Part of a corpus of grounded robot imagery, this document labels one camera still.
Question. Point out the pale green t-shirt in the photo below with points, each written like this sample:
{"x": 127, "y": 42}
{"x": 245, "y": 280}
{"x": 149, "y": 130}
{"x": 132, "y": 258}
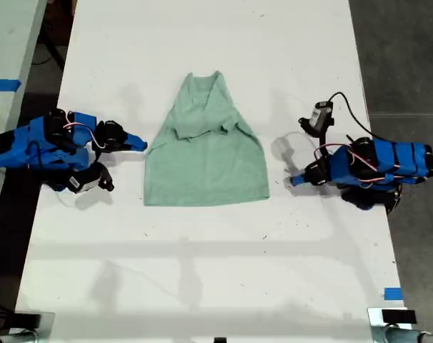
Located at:
{"x": 205, "y": 168}

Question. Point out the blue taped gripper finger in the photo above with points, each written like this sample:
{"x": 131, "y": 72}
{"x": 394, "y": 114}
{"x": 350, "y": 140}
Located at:
{"x": 135, "y": 138}
{"x": 136, "y": 145}
{"x": 300, "y": 181}
{"x": 298, "y": 176}

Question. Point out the white side table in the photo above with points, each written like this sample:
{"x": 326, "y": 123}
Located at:
{"x": 9, "y": 43}

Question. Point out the short black camera stalk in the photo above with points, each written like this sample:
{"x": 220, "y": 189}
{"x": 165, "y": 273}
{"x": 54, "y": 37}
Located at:
{"x": 323, "y": 137}

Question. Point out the small blue tape square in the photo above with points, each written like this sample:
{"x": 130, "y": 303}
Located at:
{"x": 393, "y": 293}

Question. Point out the small black clip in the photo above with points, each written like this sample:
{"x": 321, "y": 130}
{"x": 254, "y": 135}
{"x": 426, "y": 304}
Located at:
{"x": 220, "y": 340}

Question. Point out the metal table bracket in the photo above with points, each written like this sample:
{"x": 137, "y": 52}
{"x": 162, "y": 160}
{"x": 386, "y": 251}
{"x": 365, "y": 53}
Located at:
{"x": 375, "y": 323}
{"x": 46, "y": 323}

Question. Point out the grey metal pipe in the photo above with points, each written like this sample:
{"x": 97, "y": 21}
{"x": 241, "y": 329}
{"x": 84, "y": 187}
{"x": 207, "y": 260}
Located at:
{"x": 413, "y": 336}
{"x": 13, "y": 338}

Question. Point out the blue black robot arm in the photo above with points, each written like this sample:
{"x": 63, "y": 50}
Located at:
{"x": 391, "y": 160}
{"x": 41, "y": 143}

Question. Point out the black camera box white label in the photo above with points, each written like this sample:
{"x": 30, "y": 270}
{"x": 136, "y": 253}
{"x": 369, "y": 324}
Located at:
{"x": 86, "y": 180}
{"x": 318, "y": 115}

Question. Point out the long blue tape strip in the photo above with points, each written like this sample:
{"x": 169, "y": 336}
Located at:
{"x": 2, "y": 85}

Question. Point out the small black box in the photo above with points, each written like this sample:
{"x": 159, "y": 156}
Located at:
{"x": 27, "y": 320}
{"x": 398, "y": 317}

